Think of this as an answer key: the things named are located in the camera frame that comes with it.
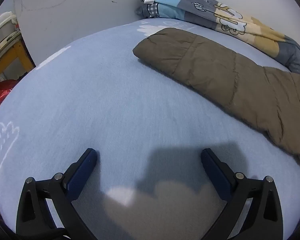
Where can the light blue cloud-print bed sheet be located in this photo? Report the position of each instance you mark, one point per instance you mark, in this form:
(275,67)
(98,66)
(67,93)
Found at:
(110,100)

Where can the brown hooded puffer jacket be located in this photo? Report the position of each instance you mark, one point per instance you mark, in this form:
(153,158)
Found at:
(230,77)

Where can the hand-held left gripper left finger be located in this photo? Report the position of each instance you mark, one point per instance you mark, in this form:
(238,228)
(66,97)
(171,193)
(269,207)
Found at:
(82,173)

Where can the wooden rack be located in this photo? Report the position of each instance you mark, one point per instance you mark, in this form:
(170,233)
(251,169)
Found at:
(11,55)

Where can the red plastic bag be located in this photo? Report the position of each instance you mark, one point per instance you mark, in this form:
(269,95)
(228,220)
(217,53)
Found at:
(5,91)

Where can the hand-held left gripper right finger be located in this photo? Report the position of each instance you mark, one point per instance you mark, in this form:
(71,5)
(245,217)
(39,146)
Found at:
(215,173)

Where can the patchwork cartoon-print quilt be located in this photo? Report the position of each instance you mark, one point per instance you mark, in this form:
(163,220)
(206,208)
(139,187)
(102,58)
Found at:
(215,12)

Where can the white plastic container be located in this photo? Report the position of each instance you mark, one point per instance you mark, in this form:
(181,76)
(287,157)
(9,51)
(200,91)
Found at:
(1,33)

